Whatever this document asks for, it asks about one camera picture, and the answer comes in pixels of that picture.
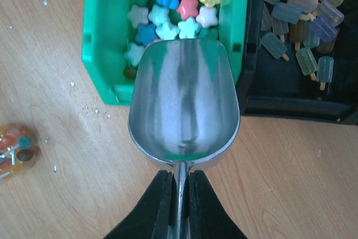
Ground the silver metal scoop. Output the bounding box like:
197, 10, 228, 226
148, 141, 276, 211
128, 38, 240, 238

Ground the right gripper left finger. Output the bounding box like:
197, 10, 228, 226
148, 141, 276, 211
105, 170, 172, 239

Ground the green plastic candy bin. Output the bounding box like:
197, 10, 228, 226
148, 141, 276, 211
82, 0, 248, 106

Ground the black bin with popsicle candies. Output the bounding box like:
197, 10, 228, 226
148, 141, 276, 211
236, 0, 357, 125

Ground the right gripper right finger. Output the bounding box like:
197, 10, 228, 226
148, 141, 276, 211
189, 170, 246, 238

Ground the clear plastic jar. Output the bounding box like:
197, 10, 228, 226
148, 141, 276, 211
1, 123, 40, 183

